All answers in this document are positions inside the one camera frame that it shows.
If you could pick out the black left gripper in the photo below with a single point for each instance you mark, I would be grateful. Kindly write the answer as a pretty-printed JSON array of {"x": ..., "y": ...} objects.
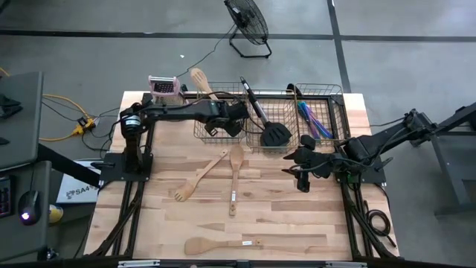
[{"x": 234, "y": 113}]

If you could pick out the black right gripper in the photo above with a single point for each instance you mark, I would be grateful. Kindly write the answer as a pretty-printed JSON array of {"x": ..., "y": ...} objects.
[{"x": 321, "y": 164}]

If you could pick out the wooden spoon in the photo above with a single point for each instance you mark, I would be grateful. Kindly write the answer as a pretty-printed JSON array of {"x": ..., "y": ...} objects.
[{"x": 236, "y": 158}]

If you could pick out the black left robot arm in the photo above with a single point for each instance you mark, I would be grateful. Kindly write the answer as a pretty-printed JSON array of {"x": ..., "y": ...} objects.
[{"x": 178, "y": 111}]

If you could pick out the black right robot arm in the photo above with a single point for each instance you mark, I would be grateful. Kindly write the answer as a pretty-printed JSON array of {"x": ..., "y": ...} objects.
[{"x": 386, "y": 139}]

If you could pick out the black clamp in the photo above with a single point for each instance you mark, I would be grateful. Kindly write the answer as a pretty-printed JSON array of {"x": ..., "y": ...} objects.
[{"x": 294, "y": 90}]

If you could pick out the pink steel box grater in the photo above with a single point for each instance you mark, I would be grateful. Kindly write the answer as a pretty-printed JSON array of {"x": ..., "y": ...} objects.
[{"x": 165, "y": 87}]

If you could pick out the wooden fork-tined spatula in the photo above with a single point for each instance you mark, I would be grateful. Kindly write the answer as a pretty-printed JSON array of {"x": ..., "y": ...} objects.
[{"x": 186, "y": 190}]

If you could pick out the black floor fan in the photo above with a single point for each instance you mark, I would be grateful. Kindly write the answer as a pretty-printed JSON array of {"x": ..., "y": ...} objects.
[{"x": 247, "y": 18}]

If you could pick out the yellow power plug block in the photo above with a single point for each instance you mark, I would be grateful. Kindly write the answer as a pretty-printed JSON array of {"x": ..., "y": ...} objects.
[{"x": 83, "y": 124}]

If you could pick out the dark metal stand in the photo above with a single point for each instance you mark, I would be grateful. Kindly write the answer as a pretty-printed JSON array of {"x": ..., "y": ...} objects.
[{"x": 453, "y": 126}]

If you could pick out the black metal beam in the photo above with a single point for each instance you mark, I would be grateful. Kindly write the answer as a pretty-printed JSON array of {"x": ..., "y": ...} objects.
[{"x": 67, "y": 165}]

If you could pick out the white cardboard box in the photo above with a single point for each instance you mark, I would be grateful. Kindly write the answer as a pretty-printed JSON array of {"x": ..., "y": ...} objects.
[{"x": 74, "y": 193}]

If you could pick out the dark grey desk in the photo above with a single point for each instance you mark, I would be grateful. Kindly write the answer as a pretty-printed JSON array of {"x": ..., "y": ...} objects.
[
  {"x": 44, "y": 175},
  {"x": 22, "y": 130}
]

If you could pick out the yellow ball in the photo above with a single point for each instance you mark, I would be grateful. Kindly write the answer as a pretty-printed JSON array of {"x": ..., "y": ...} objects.
[{"x": 56, "y": 214}]

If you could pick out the black computer mouse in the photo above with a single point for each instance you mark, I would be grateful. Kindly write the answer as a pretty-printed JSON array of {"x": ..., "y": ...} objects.
[{"x": 29, "y": 203}]

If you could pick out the black device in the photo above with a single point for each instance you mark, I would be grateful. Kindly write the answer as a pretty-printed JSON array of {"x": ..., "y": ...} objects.
[{"x": 9, "y": 108}]

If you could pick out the black keyboard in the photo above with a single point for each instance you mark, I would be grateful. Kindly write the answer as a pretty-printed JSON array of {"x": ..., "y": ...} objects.
[{"x": 5, "y": 197}]

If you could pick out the silver aluminium bracket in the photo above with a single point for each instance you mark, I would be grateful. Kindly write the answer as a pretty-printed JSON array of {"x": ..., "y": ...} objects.
[
  {"x": 137, "y": 264},
  {"x": 346, "y": 265}
]

